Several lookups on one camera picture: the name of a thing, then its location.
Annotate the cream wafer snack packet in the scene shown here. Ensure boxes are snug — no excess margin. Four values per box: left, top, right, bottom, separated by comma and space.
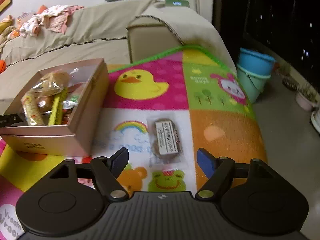
21, 91, 44, 126

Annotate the yellow stick snack packet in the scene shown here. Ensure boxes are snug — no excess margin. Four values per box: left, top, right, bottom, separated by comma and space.
48, 87, 68, 126

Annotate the packaged round bread bun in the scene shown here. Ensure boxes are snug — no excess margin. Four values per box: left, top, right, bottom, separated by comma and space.
31, 70, 70, 96

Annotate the brown cookie packet white label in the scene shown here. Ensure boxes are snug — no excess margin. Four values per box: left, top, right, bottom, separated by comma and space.
147, 114, 185, 168

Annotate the pink cardboard box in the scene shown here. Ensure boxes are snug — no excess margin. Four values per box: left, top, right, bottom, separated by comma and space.
1, 59, 109, 157

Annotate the orange ball toy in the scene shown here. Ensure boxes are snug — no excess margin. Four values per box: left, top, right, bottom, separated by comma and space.
0, 60, 7, 74

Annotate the colourful cartoon play mat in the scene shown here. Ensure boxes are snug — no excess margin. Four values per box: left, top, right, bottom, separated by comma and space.
0, 45, 268, 240

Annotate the teal plastic bucket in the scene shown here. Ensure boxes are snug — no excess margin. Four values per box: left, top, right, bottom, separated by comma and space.
236, 64, 271, 103

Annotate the pile of baby clothes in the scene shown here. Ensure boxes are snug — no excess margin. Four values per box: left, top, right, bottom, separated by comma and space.
1, 5, 84, 44

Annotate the white potted plant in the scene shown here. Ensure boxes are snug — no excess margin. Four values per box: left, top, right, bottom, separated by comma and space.
296, 82, 319, 112

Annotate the blue plastic bucket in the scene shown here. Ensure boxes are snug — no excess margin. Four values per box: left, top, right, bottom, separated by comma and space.
238, 48, 275, 76

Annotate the beige covered sofa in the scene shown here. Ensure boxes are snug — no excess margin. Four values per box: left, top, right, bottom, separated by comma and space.
1, 0, 235, 112

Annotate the green digital clock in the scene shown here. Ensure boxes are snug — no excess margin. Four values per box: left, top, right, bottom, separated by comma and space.
165, 0, 190, 8

